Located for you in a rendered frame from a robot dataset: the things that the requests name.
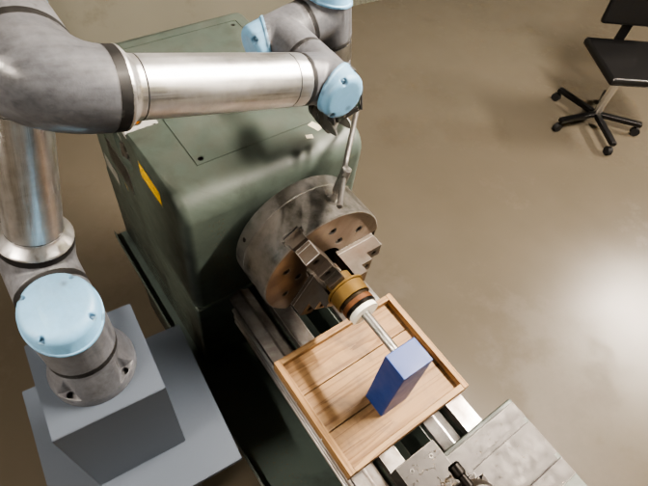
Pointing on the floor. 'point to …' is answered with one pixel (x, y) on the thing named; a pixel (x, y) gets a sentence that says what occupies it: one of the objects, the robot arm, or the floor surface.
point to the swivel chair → (614, 67)
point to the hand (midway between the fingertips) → (329, 126)
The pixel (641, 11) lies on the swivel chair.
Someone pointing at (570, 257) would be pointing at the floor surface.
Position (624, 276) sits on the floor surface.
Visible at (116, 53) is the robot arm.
